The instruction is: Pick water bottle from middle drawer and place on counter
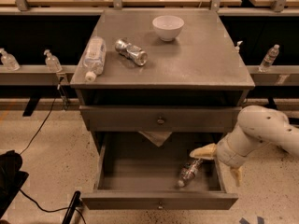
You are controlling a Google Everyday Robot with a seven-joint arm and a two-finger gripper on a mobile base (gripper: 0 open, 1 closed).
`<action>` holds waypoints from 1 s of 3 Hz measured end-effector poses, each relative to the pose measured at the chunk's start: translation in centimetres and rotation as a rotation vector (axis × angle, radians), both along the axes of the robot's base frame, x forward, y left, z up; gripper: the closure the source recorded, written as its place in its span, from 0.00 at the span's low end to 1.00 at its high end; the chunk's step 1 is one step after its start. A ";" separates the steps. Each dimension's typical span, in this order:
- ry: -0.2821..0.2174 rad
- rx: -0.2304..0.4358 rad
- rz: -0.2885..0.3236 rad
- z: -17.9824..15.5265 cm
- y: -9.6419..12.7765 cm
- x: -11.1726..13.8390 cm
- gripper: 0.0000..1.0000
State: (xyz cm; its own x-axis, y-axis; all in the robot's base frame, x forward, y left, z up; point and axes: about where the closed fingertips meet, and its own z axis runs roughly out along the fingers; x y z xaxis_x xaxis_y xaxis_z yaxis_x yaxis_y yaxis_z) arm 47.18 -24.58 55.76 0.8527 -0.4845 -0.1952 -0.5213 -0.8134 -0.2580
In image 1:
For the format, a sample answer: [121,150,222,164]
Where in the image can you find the pump sanitizer bottle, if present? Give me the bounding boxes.
[0,49,20,71]
[44,49,62,73]

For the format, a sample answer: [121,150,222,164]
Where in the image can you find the crushed silver can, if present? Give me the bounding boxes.
[115,39,148,66]

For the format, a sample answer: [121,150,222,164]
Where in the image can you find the clear crinkled water bottle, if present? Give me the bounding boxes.
[178,159,203,188]

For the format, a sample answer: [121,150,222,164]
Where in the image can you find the black stand leg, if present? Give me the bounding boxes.
[62,190,81,224]

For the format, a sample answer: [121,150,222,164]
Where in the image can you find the clear labelled water bottle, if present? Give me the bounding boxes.
[83,36,107,82]

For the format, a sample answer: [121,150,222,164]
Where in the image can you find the open grey middle drawer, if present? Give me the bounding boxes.
[81,133,238,210]

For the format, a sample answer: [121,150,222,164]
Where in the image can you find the closed grey top drawer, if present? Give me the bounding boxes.
[79,105,240,133]

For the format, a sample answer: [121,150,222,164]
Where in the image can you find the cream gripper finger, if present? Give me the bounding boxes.
[230,167,242,187]
[190,143,217,160]

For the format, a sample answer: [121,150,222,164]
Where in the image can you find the black object bottom left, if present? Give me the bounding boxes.
[0,150,28,217]

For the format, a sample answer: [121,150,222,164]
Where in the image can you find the black cable on floor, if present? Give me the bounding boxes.
[18,75,88,224]

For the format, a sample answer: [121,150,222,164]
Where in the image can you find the left pump sanitizer bottle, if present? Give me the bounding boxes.
[0,49,20,71]

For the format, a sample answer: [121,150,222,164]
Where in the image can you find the upright clear water bottle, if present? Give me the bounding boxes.
[258,44,279,72]

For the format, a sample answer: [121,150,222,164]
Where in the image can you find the white bowl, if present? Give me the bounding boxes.
[152,15,185,41]

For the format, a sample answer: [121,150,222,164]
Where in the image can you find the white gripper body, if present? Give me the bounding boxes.
[216,133,247,168]

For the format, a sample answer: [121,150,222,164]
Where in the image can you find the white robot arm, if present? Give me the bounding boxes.
[190,105,299,186]

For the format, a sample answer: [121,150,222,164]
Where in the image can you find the small pump bottle behind cabinet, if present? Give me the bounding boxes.
[235,41,243,53]

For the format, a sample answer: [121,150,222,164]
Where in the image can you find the white paper under drawer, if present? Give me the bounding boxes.
[141,132,172,147]

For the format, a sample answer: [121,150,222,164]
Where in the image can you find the grey drawer cabinet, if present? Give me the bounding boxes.
[69,8,256,154]

